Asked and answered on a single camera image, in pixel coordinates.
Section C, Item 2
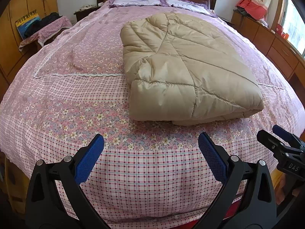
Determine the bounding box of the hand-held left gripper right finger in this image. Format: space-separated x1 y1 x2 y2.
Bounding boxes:
192 132 277 229

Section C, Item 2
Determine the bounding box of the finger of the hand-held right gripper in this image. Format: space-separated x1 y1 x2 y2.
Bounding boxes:
257 129 285 156
272 124 305 148

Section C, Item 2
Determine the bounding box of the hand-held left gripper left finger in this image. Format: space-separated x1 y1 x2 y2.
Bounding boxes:
25 134 110 229

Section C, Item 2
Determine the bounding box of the beige down jacket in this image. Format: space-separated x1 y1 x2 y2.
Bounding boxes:
120 12 265 126

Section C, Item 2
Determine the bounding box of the dark clothes pile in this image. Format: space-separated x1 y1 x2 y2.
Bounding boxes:
24 12 62 39

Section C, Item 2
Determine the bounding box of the person's right hand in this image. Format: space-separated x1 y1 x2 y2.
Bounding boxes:
278 173 289 206

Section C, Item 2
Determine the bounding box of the bed with pink floral bedspread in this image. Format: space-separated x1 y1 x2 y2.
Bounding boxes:
0 0 305 220

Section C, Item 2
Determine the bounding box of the wooden dresser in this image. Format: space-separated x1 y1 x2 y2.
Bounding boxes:
231 10 305 81

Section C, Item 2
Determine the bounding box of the window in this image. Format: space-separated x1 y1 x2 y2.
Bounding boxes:
279 0 305 58

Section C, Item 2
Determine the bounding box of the dark wooden nightstand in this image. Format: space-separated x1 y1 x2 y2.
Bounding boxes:
73 3 103 22

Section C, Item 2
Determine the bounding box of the purple frilled pillow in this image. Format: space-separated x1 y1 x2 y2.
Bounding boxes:
161 0 218 17
109 0 165 7

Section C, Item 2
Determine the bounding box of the wooden bed frame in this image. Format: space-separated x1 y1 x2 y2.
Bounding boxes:
3 156 31 210

